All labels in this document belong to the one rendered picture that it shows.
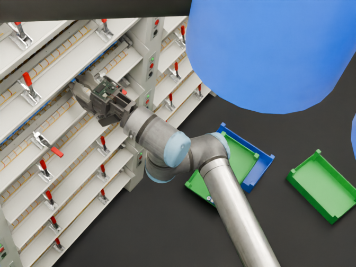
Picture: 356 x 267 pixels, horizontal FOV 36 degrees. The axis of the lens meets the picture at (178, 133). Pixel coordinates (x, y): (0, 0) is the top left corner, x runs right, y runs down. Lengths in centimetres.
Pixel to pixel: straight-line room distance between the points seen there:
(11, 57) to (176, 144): 47
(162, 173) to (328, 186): 136
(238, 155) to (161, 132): 118
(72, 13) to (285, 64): 12
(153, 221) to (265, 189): 55
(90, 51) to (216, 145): 43
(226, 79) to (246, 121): 259
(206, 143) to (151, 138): 20
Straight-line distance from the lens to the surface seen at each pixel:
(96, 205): 230
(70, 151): 173
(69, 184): 190
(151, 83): 189
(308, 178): 270
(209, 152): 152
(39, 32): 121
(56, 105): 153
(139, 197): 249
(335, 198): 270
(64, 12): 27
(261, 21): 17
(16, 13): 31
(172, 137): 139
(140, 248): 239
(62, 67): 140
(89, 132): 176
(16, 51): 118
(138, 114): 141
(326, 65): 18
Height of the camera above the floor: 224
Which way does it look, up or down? 57 degrees down
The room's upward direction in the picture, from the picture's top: 12 degrees clockwise
